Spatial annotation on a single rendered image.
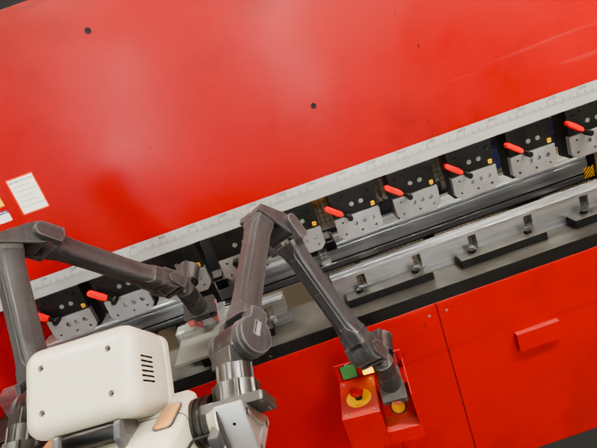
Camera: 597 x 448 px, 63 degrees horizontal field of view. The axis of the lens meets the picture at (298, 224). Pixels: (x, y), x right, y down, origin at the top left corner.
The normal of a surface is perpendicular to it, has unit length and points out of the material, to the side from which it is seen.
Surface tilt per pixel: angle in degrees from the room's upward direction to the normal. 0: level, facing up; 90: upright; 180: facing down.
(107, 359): 48
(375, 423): 90
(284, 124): 90
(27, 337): 68
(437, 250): 90
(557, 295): 90
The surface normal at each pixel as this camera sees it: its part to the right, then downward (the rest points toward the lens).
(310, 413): 0.09, 0.30
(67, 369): -0.22, -0.35
